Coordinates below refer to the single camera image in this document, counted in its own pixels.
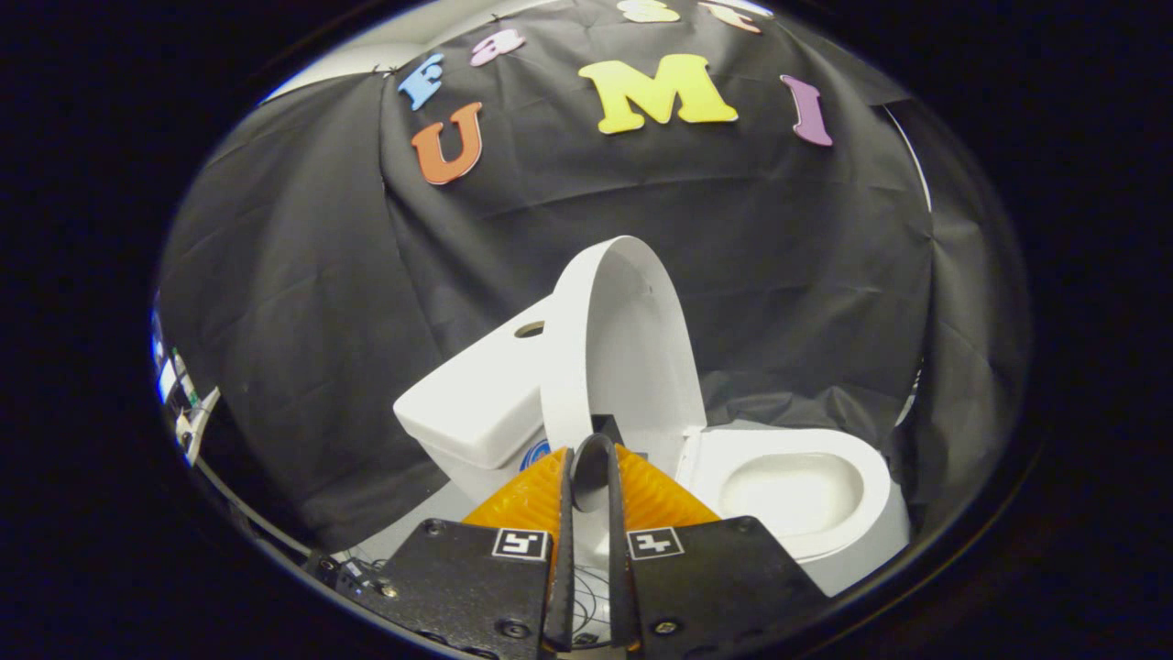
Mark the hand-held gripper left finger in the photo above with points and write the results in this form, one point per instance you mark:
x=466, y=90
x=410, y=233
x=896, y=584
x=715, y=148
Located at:
x=561, y=568

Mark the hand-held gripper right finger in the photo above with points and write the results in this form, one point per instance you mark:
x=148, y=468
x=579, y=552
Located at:
x=619, y=568

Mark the white toilet bowl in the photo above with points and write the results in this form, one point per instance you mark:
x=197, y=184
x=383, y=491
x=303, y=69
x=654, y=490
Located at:
x=875, y=513

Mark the black backdrop cloth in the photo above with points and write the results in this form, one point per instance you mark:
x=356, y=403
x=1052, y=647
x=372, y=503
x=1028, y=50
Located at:
x=779, y=257

